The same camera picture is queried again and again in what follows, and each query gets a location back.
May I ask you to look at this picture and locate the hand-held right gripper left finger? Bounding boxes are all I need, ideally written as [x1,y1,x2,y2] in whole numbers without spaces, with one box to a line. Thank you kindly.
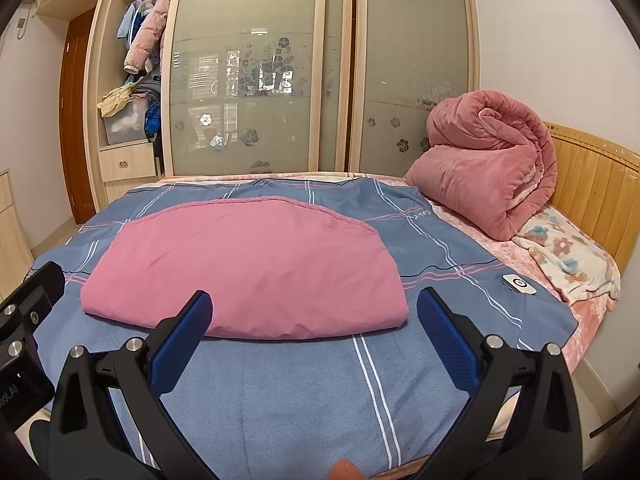
[48,290,221,480]

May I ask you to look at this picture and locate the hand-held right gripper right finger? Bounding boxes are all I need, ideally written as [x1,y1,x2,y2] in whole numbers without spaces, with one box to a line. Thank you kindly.
[416,287,584,480]

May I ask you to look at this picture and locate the pink and white jacket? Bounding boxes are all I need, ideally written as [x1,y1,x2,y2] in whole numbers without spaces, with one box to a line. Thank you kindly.
[80,195,411,341]

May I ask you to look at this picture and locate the grey folded clothes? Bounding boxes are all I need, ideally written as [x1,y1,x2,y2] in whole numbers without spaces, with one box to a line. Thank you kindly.
[129,72,164,102]

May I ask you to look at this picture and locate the light blue hanging clothes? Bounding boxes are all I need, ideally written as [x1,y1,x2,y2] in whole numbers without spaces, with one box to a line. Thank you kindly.
[117,0,154,41]

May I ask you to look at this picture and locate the person's right hand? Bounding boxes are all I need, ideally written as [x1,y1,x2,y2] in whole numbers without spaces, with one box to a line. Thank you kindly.
[331,460,366,480]

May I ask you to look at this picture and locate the small white controller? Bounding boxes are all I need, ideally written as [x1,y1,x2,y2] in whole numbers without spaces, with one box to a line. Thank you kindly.
[501,273,538,295]

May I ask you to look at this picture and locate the blue plaid bedsheet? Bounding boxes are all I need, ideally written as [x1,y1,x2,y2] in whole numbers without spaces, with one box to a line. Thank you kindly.
[25,177,581,480]

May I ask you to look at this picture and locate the light wooden cabinet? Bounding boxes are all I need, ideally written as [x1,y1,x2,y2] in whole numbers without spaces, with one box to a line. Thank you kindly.
[0,170,36,301]

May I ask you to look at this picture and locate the pink mattress pad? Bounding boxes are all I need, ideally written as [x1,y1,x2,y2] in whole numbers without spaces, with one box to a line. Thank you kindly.
[125,172,622,377]

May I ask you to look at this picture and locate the floral pillow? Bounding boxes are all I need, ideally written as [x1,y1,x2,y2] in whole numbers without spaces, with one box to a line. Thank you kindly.
[512,204,621,306]

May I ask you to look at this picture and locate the pink rolled quilt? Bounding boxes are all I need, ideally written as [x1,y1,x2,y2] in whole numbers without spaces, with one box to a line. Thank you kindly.
[404,90,559,241]

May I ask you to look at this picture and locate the beige wardrobe drawer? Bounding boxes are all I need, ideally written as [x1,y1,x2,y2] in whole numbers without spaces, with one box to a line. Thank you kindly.
[98,141,160,184]

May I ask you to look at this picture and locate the wooden headboard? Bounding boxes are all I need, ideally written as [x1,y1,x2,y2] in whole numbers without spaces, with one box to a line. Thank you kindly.
[542,121,640,274]

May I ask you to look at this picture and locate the translucent storage box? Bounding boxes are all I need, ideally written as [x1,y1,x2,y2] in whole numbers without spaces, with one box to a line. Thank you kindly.
[104,95,150,146]

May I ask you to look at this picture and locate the dark blue cloth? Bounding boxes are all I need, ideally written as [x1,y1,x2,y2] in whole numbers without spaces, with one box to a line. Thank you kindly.
[144,100,164,141]

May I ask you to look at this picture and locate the brown wooden door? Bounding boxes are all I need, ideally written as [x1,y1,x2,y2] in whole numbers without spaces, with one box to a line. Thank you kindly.
[59,7,99,226]

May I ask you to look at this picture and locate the beige crumpled cloth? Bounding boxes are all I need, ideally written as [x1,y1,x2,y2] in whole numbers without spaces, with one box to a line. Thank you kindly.
[96,85,136,119]

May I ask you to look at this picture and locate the beige wooden wardrobe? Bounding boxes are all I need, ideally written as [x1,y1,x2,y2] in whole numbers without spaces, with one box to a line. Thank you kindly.
[82,0,482,211]

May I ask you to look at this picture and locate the pink puffy hanging jacket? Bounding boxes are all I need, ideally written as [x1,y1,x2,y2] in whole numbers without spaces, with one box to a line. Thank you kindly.
[124,0,174,75]

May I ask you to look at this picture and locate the frosted glass sliding door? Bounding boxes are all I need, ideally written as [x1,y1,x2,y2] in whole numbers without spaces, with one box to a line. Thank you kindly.
[347,0,481,179]
[162,0,331,177]

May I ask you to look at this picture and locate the black cable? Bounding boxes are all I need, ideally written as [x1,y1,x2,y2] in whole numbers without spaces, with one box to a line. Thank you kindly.
[589,406,639,439]

